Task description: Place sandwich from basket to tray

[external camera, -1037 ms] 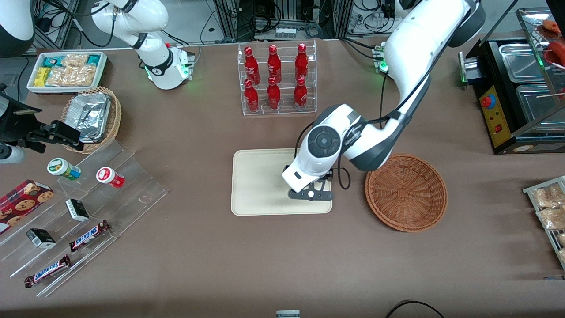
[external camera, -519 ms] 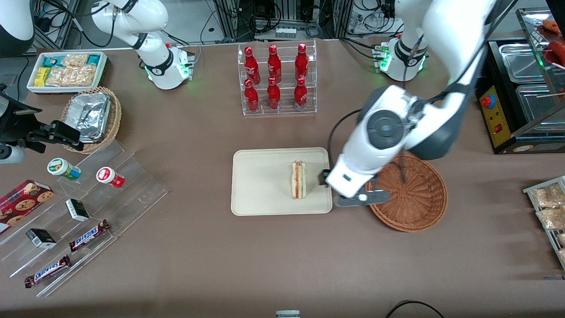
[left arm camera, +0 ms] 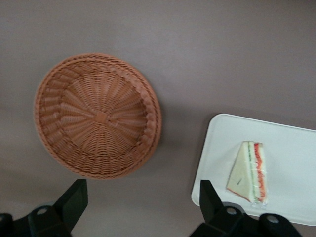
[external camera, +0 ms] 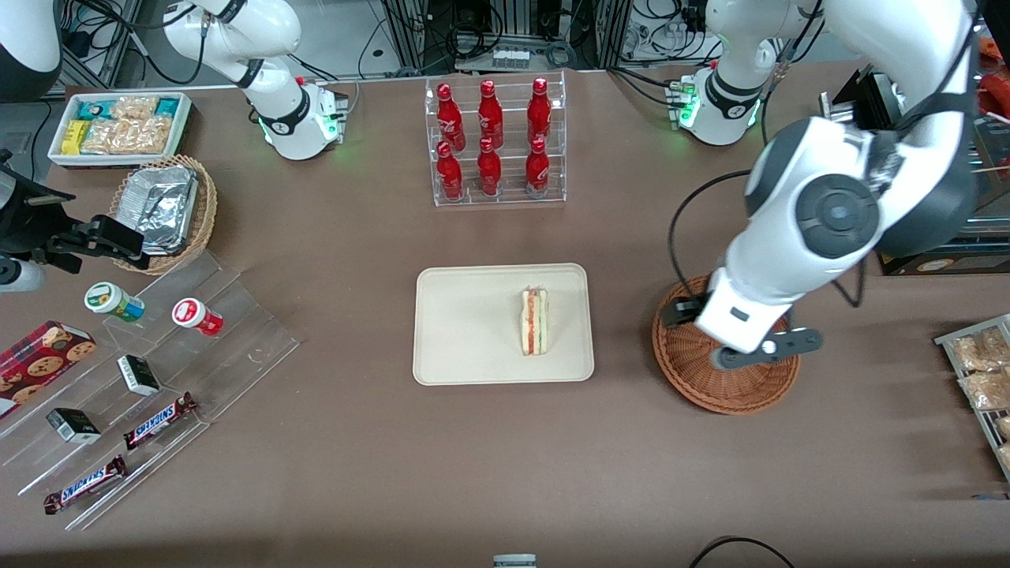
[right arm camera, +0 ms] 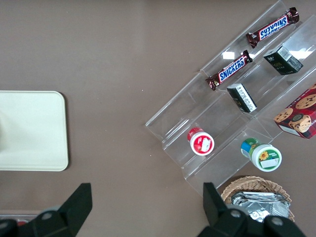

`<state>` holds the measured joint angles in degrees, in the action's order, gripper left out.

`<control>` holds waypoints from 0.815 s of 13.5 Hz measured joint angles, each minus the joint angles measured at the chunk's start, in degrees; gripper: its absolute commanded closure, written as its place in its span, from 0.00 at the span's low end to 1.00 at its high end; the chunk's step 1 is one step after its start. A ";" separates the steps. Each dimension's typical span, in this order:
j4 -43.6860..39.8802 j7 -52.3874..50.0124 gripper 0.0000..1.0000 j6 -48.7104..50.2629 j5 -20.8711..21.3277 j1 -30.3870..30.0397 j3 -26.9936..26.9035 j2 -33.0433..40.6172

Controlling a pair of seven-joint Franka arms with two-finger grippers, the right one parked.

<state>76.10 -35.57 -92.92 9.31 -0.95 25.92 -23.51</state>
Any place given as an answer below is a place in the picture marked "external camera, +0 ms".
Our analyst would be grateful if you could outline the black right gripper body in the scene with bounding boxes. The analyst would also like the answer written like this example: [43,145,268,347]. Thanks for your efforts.
[0,164,77,261]

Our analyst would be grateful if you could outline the plastic triangle sandwich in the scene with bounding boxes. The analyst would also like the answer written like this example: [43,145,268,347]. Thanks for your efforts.
[518,287,551,357]

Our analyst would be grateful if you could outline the round empty wicker basket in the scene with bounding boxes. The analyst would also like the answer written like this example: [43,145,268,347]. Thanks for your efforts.
[652,274,800,416]

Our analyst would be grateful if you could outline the wicker basket holding foil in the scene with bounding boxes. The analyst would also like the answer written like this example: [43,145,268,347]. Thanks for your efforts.
[109,154,218,275]

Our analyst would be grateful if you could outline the cream rectangular plastic tray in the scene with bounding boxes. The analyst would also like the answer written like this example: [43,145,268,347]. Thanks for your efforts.
[413,263,595,387]

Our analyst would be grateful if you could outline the silver foil wrapped pack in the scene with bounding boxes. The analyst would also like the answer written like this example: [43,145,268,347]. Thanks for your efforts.
[118,164,198,255]

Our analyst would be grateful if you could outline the green lid small jar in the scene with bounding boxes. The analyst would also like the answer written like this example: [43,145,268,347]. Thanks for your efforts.
[84,282,146,323]

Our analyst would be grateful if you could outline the white plastic snack bin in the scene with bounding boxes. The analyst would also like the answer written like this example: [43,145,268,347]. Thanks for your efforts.
[47,91,194,169]

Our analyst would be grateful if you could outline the red lid small jar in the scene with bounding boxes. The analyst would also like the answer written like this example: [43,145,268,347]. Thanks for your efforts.
[172,297,224,338]

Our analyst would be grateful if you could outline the small black carton box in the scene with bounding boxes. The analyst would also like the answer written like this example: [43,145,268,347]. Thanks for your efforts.
[117,354,161,397]
[46,407,102,445]

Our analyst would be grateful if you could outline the red chocolate chip cookie box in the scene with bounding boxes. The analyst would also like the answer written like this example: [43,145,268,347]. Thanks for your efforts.
[0,319,97,419]

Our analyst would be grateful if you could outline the clear acrylic stepped shelf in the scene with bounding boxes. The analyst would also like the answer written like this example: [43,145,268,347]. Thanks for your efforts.
[0,248,301,531]

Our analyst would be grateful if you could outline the Snickers chocolate bar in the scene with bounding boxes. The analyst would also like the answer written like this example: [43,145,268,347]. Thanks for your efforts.
[122,392,198,450]
[43,455,128,515]

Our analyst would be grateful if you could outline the red soda bottle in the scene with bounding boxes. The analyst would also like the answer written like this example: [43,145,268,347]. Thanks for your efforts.
[436,83,466,152]
[525,136,551,198]
[527,77,553,147]
[436,140,465,202]
[477,136,503,198]
[477,79,504,149]

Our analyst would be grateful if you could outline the clear acrylic bottle rack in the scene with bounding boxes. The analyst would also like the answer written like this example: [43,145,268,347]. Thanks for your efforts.
[425,71,567,207]

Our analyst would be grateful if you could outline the dark flat carton box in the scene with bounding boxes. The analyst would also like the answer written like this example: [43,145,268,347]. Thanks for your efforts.
[877,237,1010,277]

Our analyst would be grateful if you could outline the black device on stand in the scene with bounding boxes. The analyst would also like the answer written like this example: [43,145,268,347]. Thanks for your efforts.
[819,65,908,135]

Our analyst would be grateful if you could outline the red packaged item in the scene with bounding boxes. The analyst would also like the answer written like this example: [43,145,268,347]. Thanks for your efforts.
[978,39,1010,119]

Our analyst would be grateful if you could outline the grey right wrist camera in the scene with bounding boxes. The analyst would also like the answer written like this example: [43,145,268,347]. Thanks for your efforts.
[0,259,47,294]

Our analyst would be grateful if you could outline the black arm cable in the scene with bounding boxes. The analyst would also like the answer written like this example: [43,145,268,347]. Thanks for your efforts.
[667,169,752,297]
[831,256,870,309]

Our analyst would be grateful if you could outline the black table edge cable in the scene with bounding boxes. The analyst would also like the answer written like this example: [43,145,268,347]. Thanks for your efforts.
[689,536,798,568]

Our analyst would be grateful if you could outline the grey wire snack rack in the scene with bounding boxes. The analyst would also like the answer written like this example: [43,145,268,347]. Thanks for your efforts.
[935,314,1010,484]

